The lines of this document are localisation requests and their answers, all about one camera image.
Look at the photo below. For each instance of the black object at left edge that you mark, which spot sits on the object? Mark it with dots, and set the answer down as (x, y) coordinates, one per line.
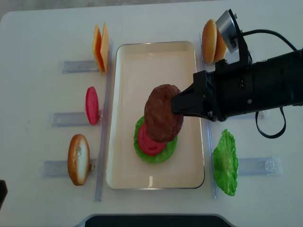
(3, 192)

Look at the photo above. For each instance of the clear cheese holder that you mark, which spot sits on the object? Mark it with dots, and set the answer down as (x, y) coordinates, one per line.
(78, 66)

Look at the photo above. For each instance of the green lettuce leaf in holder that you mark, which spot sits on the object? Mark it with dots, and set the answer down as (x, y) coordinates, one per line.
(226, 163)

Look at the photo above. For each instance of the brown meat patty front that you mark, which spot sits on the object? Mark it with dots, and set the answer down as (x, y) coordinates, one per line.
(162, 125)

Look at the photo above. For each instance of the clear bread holder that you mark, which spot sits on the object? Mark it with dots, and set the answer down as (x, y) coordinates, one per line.
(59, 169)

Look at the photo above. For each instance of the clear lettuce holder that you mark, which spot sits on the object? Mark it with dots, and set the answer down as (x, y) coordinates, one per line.
(260, 166)

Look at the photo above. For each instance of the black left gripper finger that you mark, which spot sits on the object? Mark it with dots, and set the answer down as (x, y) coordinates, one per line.
(191, 103)

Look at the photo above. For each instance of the clear tomato holder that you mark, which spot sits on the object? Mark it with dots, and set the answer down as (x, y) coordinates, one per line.
(75, 119)

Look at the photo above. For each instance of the clear right acrylic rack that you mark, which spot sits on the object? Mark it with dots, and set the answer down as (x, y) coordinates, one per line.
(208, 132)

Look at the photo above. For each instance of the golden bun slice in rack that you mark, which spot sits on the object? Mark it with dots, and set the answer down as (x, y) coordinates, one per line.
(209, 39)

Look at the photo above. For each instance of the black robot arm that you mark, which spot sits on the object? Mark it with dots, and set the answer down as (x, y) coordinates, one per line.
(278, 81)

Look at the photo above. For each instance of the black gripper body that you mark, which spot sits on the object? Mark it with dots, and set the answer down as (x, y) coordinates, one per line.
(226, 92)

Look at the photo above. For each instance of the orange cheese slice left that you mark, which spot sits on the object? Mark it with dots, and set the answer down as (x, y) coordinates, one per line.
(96, 49)

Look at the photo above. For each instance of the yellow cheese slice right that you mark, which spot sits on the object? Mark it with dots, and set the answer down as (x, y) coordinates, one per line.
(105, 46)

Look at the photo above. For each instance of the white bread slice in holder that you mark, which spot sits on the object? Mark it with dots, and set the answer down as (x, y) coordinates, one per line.
(78, 160)

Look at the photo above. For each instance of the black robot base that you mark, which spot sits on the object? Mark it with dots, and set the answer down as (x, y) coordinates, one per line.
(156, 221)

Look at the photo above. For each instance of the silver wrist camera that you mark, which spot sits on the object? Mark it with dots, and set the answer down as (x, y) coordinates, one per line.
(227, 26)

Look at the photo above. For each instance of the red tomato slice on tray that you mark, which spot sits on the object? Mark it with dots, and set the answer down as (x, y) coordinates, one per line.
(147, 145)

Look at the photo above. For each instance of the clear acrylic rack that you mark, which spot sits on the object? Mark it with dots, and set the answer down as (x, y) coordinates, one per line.
(105, 120)
(208, 132)

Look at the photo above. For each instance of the red tomato slice in holder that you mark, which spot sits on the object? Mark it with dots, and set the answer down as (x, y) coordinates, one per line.
(92, 108)

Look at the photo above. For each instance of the clear left acrylic rack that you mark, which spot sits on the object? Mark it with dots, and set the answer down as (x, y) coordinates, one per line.
(105, 120)

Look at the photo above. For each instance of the cream rectangular tray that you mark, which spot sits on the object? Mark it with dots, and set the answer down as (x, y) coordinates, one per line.
(139, 69)

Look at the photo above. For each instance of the green lettuce leaf on tray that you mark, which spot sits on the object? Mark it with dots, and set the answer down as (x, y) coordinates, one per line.
(159, 158)

